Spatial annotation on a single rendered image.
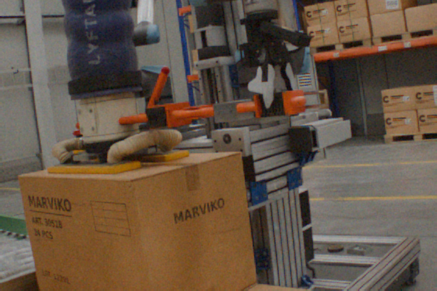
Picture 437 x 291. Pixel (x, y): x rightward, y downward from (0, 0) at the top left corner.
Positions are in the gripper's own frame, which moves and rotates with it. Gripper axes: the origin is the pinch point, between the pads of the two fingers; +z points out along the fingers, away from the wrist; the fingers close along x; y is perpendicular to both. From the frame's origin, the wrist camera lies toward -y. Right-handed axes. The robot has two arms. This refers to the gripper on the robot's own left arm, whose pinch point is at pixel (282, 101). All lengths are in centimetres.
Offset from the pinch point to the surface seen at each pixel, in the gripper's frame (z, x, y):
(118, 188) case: 15.2, 20.4, 35.6
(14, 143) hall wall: 33, -446, 978
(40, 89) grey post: -34, -166, 373
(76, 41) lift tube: -24, 10, 59
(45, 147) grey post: 21, -165, 376
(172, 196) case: 19.4, 9.0, 29.3
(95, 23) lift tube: -28, 7, 52
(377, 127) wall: 93, -831, 345
